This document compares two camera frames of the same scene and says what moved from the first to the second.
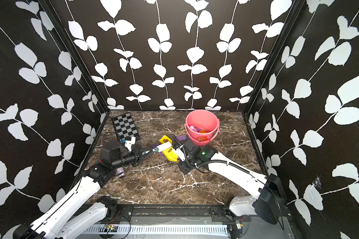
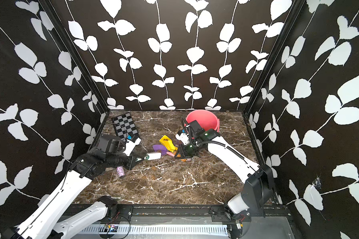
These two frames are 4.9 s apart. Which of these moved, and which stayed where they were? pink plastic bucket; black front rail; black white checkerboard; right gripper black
Moved: right gripper black
Stayed: black white checkerboard; pink plastic bucket; black front rail
